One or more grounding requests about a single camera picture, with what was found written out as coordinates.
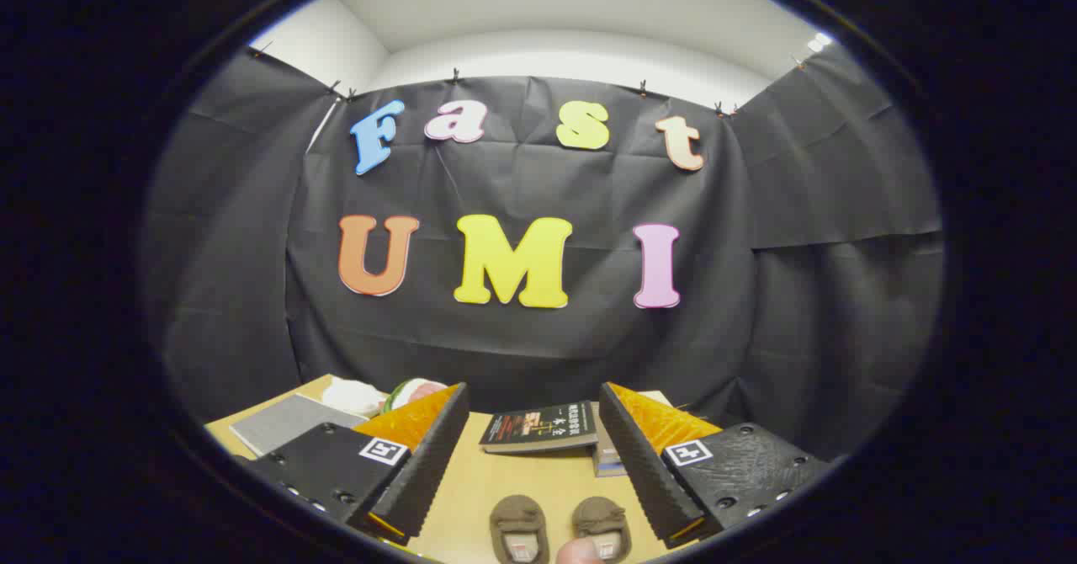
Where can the black cover book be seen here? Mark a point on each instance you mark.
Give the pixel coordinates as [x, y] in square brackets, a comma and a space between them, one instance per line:
[538, 425]

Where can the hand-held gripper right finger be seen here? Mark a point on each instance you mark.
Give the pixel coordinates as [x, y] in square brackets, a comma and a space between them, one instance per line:
[644, 471]

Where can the brown fuzzy slipper shoe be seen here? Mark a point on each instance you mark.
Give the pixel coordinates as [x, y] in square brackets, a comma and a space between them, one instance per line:
[602, 518]
[517, 522]

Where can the blue cover book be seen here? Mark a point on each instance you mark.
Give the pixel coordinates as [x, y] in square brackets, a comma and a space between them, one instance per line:
[610, 470]

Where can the white cover book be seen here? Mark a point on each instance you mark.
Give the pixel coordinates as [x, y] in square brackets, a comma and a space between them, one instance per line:
[604, 450]

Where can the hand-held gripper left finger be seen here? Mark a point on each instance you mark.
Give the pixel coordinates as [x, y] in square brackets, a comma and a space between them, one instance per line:
[429, 471]

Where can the grey fabric storage box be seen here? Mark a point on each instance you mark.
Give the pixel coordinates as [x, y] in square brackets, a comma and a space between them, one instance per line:
[286, 421]

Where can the watermelon slice plush toy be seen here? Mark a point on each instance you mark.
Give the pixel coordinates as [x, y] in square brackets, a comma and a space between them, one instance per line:
[416, 394]

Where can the white plush toy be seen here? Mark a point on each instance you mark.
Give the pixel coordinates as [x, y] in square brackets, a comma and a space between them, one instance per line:
[349, 397]

